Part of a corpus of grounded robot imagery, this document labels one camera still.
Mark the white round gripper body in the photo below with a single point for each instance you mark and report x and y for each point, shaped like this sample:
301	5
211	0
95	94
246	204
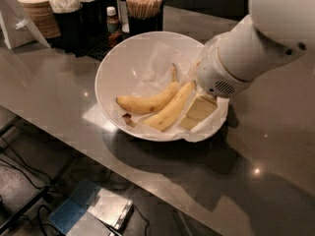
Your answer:
216	77

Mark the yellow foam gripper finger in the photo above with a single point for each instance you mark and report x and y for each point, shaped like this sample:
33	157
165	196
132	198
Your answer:
201	107

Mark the yellow banana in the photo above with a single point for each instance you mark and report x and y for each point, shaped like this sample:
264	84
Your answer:
150	104
166	117

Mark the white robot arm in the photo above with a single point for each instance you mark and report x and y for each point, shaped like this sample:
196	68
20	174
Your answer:
274	33

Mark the white bowl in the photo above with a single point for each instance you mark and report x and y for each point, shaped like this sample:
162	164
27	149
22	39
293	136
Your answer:
140	66

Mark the white paper liner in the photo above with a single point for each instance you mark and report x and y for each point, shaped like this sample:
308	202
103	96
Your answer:
157	98

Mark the black stir stick holder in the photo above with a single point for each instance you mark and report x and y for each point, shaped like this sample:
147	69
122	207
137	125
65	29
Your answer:
137	26

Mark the wooden stir sticks bundle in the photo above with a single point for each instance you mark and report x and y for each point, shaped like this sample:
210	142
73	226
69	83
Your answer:
143	9

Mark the small brown sauce bottle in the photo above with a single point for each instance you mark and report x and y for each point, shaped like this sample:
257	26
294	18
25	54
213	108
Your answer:
113	27

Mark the black condiment tray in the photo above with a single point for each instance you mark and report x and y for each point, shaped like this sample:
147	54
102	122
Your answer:
96	47

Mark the silver metal box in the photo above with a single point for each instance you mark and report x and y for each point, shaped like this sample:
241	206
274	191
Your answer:
110	208

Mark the black container with napkins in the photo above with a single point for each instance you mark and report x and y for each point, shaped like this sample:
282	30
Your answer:
92	16

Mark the black cup with packets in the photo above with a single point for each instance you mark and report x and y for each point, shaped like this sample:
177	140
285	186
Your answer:
71	27

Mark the blue perforated box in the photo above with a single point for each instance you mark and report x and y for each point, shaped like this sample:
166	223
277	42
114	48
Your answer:
71	211

